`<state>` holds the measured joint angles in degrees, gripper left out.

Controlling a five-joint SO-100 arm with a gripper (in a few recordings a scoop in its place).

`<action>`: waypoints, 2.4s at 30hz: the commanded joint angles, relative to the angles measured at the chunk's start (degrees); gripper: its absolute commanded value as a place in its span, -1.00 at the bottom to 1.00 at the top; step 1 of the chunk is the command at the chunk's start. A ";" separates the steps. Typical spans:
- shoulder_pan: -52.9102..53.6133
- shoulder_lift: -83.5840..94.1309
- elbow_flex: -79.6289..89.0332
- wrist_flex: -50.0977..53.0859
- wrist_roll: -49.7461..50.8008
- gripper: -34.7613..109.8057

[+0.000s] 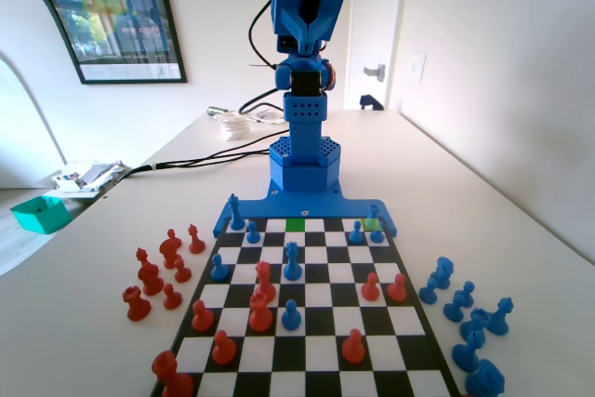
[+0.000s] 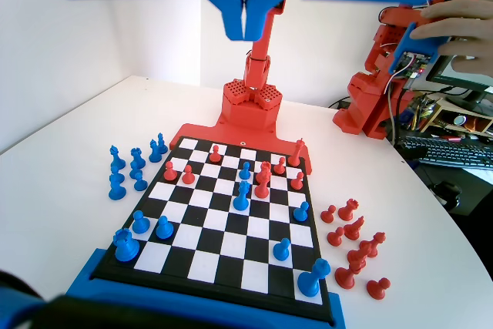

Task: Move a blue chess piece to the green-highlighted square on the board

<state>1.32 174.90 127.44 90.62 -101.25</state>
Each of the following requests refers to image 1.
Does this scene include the blue rook chess piece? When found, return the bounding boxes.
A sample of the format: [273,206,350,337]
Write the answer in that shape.
[459,307,490,340]

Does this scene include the blue queen chess piece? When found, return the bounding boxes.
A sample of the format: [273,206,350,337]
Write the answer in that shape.
[282,241,303,282]

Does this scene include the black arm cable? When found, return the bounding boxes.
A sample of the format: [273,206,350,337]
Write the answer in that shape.
[237,0,285,114]

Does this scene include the white door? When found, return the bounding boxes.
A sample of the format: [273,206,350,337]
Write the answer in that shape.
[343,0,405,111]

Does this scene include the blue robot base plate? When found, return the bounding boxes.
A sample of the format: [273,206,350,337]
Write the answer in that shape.
[212,190,399,238]

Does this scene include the silver door handle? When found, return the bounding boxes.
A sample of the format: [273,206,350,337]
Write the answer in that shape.
[362,62,387,83]

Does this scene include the loose white papers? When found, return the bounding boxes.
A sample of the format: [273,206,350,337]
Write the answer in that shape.
[241,108,289,125]

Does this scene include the red piece corner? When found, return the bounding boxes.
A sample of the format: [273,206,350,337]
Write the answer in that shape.
[152,350,195,397]

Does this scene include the small blue printed part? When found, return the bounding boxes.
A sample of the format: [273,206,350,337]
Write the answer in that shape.
[360,93,386,112]

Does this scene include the red chess pawn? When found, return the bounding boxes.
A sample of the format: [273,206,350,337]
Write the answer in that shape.
[162,282,183,311]
[191,298,215,333]
[211,329,237,365]
[361,271,381,302]
[386,272,408,303]
[341,328,367,364]
[173,257,192,284]

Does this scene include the stack of white items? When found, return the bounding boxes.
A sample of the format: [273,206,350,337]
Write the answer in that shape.
[217,111,252,142]

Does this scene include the white arched panel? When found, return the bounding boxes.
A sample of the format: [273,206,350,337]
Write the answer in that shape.
[0,0,71,192]

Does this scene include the red rook chess piece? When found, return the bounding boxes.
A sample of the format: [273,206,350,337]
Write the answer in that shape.
[122,285,152,323]
[248,292,274,333]

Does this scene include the large blue chess piece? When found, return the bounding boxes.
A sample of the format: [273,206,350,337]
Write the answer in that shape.
[464,358,507,397]

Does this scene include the pile of papers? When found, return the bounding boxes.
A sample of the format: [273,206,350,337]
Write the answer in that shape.
[44,159,131,201]

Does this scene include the tall blue king piece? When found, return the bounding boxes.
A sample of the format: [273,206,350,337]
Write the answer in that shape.
[227,192,246,232]

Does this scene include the framed map poster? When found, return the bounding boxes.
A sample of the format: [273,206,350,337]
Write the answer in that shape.
[0,0,188,86]

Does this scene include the white light switch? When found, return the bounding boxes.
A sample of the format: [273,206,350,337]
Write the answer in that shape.
[404,52,428,86]

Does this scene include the black and white chessboard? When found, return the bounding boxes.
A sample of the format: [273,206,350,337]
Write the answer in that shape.
[149,216,462,397]

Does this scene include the green open box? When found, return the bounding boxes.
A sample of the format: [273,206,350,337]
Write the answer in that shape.
[9,195,73,234]

